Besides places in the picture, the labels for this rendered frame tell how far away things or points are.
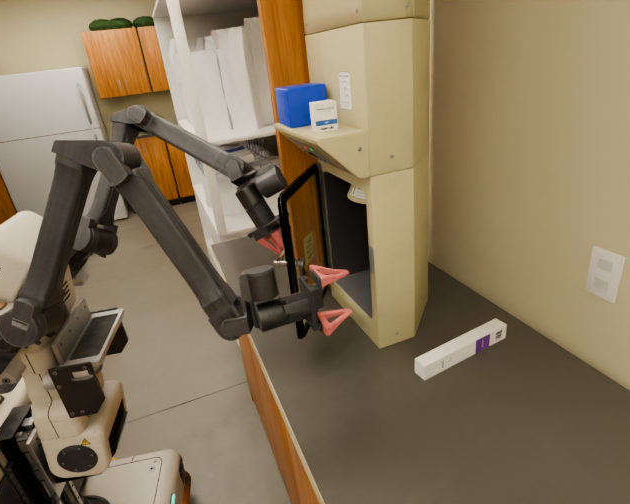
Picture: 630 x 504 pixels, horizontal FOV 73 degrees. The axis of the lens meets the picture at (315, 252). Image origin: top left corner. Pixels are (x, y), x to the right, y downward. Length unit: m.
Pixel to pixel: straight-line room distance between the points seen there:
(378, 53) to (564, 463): 0.85
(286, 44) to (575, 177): 0.78
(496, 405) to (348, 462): 0.35
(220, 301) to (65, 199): 0.34
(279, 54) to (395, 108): 0.41
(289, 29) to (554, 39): 0.63
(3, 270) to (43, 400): 0.41
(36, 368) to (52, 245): 0.46
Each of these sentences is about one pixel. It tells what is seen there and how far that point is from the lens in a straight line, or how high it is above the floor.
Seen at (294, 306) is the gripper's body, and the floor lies 1.22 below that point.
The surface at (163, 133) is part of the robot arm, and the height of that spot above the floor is 1.51.
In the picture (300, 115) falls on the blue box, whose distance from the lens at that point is 1.07.
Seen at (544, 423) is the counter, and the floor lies 0.94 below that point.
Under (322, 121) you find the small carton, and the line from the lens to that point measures 0.96.
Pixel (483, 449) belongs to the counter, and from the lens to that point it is 0.97.
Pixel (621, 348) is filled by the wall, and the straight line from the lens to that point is 1.19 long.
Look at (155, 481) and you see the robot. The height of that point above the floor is 0.28.
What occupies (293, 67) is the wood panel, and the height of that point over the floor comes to 1.64.
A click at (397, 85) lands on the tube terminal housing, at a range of 0.95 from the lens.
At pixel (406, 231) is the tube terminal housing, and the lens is 1.04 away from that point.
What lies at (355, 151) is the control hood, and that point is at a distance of 0.92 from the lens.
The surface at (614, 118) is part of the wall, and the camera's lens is 1.06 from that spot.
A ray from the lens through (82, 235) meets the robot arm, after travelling 1.37.
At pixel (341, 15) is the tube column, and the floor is 1.73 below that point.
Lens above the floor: 1.67
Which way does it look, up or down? 25 degrees down
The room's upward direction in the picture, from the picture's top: 7 degrees counter-clockwise
